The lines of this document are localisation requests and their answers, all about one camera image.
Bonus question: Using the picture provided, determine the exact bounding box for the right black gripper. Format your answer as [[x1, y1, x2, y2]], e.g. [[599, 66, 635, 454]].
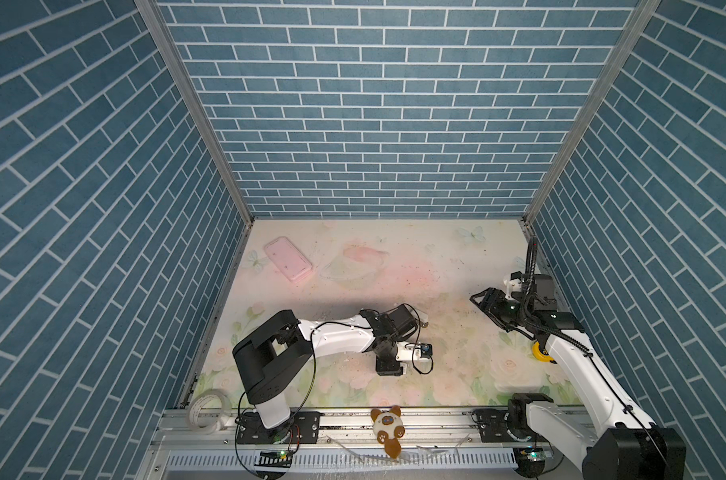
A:
[[471, 285, 532, 329]]

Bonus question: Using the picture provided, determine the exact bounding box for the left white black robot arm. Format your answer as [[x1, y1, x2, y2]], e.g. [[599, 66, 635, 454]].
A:
[[232, 304, 432, 429]]

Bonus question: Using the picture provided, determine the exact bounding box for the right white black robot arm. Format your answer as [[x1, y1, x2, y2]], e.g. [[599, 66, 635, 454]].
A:
[[470, 272, 686, 479]]

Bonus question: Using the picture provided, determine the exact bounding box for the yellow tape roll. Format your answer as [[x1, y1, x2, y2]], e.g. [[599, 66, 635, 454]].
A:
[[532, 342, 556, 364]]

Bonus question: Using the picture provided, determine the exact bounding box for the clear plastic lid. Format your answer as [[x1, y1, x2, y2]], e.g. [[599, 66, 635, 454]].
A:
[[320, 245, 390, 290]]

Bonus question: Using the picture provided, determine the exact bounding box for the panda plush toy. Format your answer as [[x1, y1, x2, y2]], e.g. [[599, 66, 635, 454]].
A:
[[370, 405, 405, 459]]

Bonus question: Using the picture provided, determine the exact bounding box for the pink rectangular case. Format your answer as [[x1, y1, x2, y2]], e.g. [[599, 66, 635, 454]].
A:
[[264, 236, 313, 282]]

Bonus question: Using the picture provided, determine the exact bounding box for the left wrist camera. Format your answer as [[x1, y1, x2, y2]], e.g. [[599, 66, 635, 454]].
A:
[[396, 342, 433, 364]]

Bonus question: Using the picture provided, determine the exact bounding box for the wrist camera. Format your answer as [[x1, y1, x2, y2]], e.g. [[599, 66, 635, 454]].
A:
[[396, 342, 433, 364], [503, 271, 527, 301]]

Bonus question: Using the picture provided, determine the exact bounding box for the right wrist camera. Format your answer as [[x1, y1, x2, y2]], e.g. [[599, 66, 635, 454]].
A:
[[503, 271, 527, 301]]

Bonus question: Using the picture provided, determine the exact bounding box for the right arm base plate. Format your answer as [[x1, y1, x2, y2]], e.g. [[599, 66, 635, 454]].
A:
[[470, 408, 547, 443]]

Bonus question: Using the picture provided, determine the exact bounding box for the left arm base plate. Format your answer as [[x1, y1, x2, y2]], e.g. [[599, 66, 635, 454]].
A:
[[236, 411, 321, 446]]

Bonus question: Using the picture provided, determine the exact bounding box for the white coiled cable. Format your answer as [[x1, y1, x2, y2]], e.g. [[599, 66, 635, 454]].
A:
[[186, 388, 233, 434]]

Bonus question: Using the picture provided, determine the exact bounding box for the aluminium front rail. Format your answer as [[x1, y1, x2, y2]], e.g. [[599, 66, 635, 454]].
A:
[[149, 407, 649, 451]]

